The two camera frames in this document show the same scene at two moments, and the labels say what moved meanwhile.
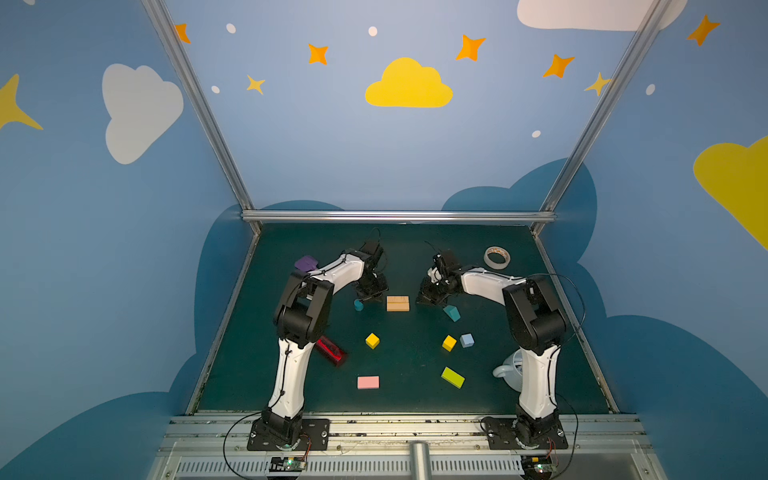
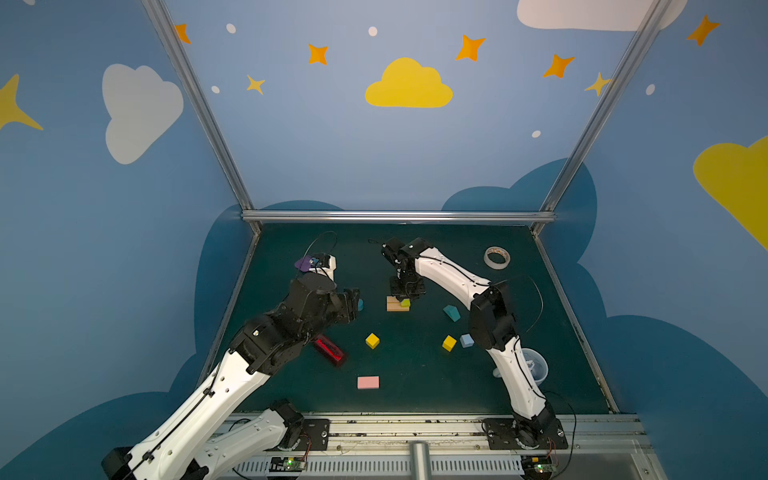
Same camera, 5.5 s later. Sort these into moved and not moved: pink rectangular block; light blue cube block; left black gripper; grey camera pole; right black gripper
Moved: left black gripper; right black gripper
Not moved: light blue cube block; grey camera pole; pink rectangular block
